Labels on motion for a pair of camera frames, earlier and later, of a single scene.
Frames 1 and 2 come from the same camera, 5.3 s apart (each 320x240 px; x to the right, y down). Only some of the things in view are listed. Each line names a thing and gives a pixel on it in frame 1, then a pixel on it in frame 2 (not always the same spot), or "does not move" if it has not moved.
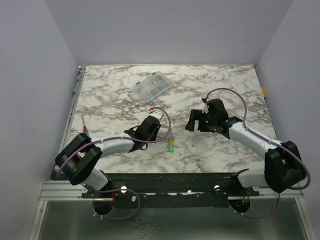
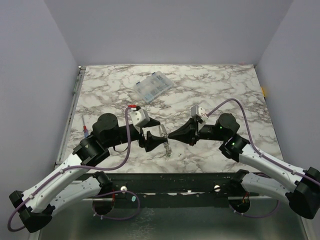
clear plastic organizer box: (152, 86) does not move
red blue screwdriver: (84, 128) does not move
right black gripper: (191, 120) to (195, 133)
